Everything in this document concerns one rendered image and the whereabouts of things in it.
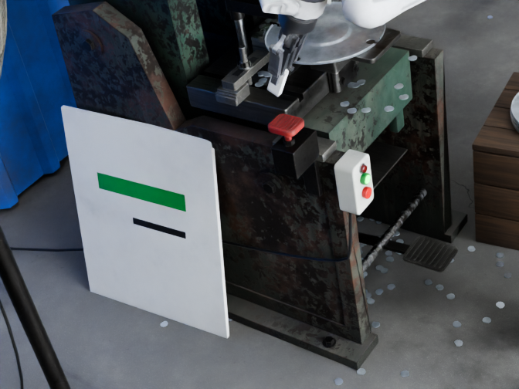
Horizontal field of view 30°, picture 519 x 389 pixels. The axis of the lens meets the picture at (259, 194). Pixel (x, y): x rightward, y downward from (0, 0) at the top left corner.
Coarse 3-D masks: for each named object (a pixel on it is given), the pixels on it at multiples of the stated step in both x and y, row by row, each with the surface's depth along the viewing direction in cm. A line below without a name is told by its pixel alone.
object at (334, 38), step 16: (320, 16) 235; (336, 16) 234; (272, 32) 233; (320, 32) 228; (336, 32) 226; (352, 32) 226; (368, 32) 225; (384, 32) 224; (304, 48) 224; (320, 48) 223; (336, 48) 222; (352, 48) 221; (368, 48) 219; (304, 64) 219; (320, 64) 218
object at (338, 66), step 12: (384, 36) 223; (396, 36) 222; (372, 48) 220; (384, 48) 219; (348, 60) 231; (360, 60) 218; (372, 60) 216; (336, 72) 228; (348, 72) 232; (336, 84) 230
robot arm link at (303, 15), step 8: (264, 0) 178; (272, 0) 177; (280, 0) 177; (288, 0) 177; (296, 0) 177; (328, 0) 182; (264, 8) 178; (272, 8) 178; (280, 8) 178; (288, 8) 178; (296, 8) 178; (304, 8) 178; (312, 8) 178; (320, 8) 179; (296, 16) 179; (304, 16) 179; (312, 16) 180
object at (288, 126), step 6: (282, 114) 208; (276, 120) 206; (282, 120) 206; (288, 120) 206; (294, 120) 205; (300, 120) 205; (270, 126) 205; (276, 126) 204; (282, 126) 204; (288, 126) 204; (294, 126) 204; (300, 126) 204; (270, 132) 205; (276, 132) 204; (282, 132) 203; (288, 132) 202; (294, 132) 203; (288, 138) 207
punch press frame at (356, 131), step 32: (96, 0) 240; (128, 0) 233; (160, 0) 226; (192, 0) 232; (224, 0) 257; (160, 32) 233; (192, 32) 235; (224, 32) 264; (160, 64) 241; (192, 64) 238; (384, 64) 239; (352, 96) 230; (384, 96) 238; (256, 128) 233; (320, 128) 222; (352, 128) 228; (384, 128) 242
